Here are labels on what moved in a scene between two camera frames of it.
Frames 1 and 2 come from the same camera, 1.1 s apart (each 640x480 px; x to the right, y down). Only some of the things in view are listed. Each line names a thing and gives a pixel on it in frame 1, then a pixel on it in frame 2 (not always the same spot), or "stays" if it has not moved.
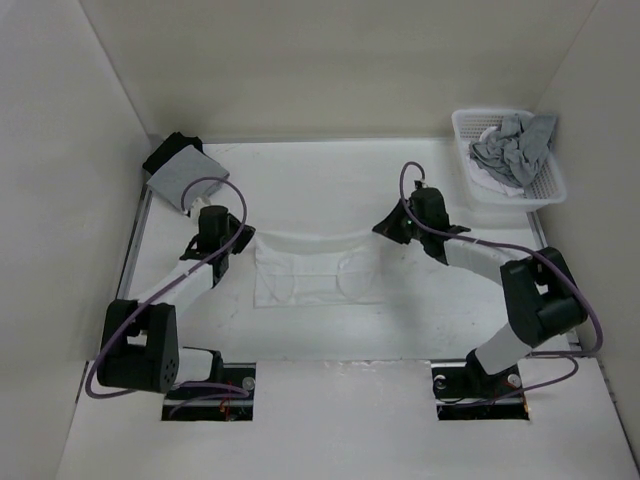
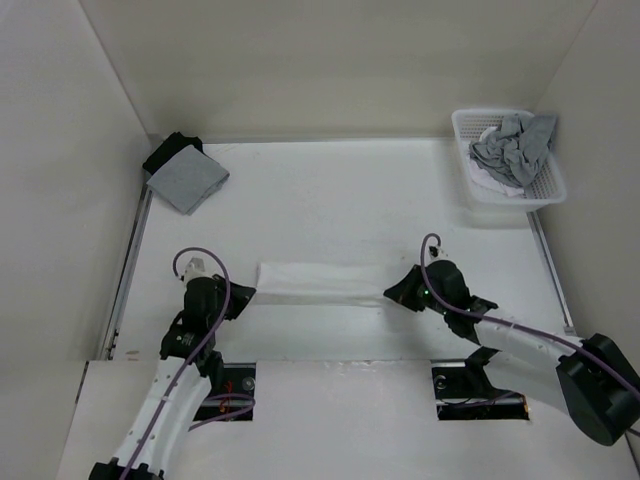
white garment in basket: (485, 179) stays
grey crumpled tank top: (519, 147) stays
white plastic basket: (547, 187) stays
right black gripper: (389, 226) to (402, 292)
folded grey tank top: (191, 165) stays
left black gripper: (245, 235) to (239, 297)
